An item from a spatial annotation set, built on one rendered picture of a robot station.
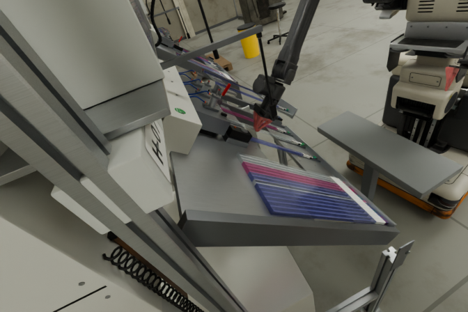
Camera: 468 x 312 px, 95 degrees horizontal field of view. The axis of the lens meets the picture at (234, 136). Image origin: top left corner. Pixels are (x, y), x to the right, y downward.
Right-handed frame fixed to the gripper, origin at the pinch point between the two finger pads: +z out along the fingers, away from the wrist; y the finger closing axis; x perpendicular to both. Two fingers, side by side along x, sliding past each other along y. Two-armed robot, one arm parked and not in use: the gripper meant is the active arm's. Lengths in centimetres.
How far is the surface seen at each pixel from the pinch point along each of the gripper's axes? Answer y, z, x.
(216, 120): 16.3, -6.3, -26.3
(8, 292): 48, 9, -59
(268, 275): 39, 38, 5
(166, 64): 13.0, -16.3, -42.8
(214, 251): 21, 48, -7
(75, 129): 51, -18, -54
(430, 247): 45, 27, 113
